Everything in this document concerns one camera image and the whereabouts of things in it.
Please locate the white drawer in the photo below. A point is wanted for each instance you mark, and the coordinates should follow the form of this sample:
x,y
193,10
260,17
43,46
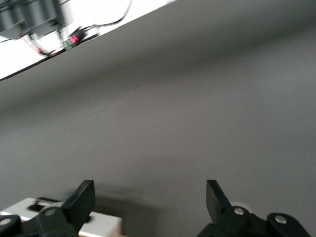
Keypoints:
x,y
106,224

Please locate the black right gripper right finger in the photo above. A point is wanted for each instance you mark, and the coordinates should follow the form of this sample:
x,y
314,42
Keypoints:
x,y
237,224

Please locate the black metal equipment bracket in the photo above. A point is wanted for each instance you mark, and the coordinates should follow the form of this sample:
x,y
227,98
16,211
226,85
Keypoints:
x,y
37,12

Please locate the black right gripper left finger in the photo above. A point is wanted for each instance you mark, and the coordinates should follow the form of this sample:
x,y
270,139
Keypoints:
x,y
61,222

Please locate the small green circuit board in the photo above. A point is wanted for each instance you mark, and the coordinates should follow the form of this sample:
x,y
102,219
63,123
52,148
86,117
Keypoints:
x,y
71,42

